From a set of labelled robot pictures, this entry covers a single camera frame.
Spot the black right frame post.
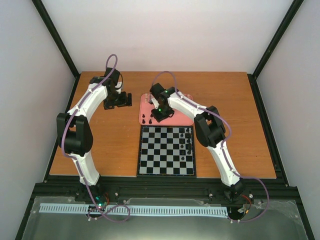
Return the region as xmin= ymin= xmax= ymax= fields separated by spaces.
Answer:
xmin=252 ymin=0 xmax=304 ymax=80

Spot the black frame post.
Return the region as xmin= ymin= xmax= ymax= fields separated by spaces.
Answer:
xmin=31 ymin=0 xmax=80 ymax=78
xmin=252 ymin=0 xmax=304 ymax=80

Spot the black aluminium frame base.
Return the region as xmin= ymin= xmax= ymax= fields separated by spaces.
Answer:
xmin=16 ymin=74 xmax=315 ymax=240

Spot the pink plastic tray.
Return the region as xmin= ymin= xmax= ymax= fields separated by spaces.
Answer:
xmin=138 ymin=93 xmax=194 ymax=126

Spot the light blue cable duct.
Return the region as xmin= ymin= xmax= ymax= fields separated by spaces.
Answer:
xmin=38 ymin=203 xmax=228 ymax=218

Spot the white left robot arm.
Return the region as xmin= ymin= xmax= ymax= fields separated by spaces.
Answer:
xmin=56 ymin=67 xmax=132 ymax=202

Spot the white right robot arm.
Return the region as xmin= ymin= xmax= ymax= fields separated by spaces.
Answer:
xmin=149 ymin=83 xmax=245 ymax=194

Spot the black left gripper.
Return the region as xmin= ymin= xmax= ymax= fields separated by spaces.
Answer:
xmin=104 ymin=91 xmax=133 ymax=110

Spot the black left frame post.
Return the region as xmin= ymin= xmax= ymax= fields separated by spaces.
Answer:
xmin=31 ymin=0 xmax=80 ymax=78

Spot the black white chessboard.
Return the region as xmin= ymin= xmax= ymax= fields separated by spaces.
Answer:
xmin=137 ymin=125 xmax=197 ymax=178

